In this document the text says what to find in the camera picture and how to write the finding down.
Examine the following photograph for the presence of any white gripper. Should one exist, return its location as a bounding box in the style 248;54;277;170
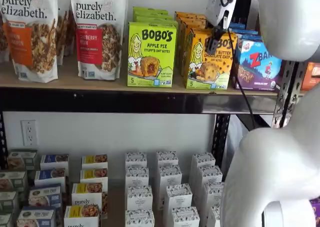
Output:
204;0;240;53

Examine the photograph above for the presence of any orange Bobo's peanut butter box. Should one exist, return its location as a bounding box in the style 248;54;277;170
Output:
180;18;213;77
185;27;238;90
174;10;208;68

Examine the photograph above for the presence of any green Bobo's apple pie box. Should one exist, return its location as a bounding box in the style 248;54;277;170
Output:
129;18;179;70
133;13;174;21
126;21;178;88
132;6;169;15

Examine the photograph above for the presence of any orange snack box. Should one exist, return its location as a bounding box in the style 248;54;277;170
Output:
300;61;320;92

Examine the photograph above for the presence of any white patterned bakery box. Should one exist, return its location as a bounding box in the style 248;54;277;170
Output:
124;208;155;227
125;185;154;212
171;206;201;227
163;183;193;227
196;164;224;188
157;164;183;210
189;151;217;188
156;150;180;168
201;181;225;210
206;205;222;227
124;165;150;188
124;151;148;168

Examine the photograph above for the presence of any yellow label granola box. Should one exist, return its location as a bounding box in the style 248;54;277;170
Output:
81;154;109;170
71;182;109;219
79;168;109;192
64;205;101;227

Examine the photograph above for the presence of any blue label granola box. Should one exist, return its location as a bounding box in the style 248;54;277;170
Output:
27;185;63;209
16;206;57;227
34;168;67;190
39;153;70;174

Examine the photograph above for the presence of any purple snack box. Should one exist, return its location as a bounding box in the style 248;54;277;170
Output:
309;197;320;227

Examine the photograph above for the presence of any green label granola box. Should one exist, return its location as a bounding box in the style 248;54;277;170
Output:
0;191;20;214
0;213;14;227
0;171;28;193
6;149;38;171

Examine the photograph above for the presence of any clear plastic sheet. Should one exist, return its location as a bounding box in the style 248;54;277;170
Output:
226;114;250;163

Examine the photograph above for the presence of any red label granola bag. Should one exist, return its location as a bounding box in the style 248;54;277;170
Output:
69;0;127;81

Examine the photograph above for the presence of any white granola bag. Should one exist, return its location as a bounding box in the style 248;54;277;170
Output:
0;11;11;63
56;9;68;66
63;9;77;57

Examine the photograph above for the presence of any orange label granola bag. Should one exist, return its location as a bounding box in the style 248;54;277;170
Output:
0;0;59;83

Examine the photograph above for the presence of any black cable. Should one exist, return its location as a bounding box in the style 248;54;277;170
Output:
219;0;258;130

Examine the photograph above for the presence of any black metal shelf frame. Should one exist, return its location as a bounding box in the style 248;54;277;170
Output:
0;0;296;174
282;60;311;128

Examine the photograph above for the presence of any white wall outlet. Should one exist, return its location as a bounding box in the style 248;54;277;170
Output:
20;119;38;147

